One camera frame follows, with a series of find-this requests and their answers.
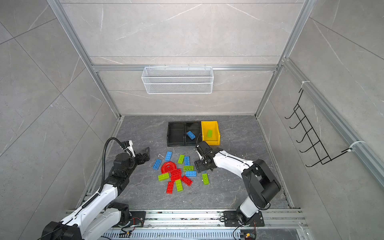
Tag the black wire hook rack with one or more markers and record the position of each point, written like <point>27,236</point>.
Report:
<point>310,134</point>

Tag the red lego block center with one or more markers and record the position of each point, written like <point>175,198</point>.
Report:
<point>175,175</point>

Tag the black bin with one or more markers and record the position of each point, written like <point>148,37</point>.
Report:
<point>176,134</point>
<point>193,133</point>

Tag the red lego lower right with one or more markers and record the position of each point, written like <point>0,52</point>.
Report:
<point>186,181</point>

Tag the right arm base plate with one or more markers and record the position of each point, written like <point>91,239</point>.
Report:
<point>237,219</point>

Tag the green lego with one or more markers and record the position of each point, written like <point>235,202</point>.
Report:
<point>181,159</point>
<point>179,185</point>
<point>163,177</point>
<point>209,133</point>
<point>188,168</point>
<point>205,179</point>

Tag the yellow plastic bin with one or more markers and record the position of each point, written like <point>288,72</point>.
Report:
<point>214,126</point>

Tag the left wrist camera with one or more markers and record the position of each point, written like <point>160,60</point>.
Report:
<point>128,148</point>

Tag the red lego lower left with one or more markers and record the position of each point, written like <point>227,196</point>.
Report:
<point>170,187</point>

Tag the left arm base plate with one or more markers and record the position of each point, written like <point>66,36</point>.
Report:
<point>133,219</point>

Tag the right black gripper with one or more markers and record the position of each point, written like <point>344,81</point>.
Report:
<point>199,166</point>

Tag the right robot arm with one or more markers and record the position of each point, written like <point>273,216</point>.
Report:
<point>261,184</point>

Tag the white wire mesh basket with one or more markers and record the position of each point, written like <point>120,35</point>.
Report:
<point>178,80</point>

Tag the red arch lego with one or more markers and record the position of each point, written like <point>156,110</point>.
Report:
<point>168,167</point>

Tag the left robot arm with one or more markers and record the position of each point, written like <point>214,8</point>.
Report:
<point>101,212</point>

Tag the blue lego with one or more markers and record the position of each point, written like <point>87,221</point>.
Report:
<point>187,161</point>
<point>190,173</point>
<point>157,164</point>
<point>191,135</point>
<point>168,156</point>

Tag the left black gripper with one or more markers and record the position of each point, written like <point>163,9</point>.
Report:
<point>145,157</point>

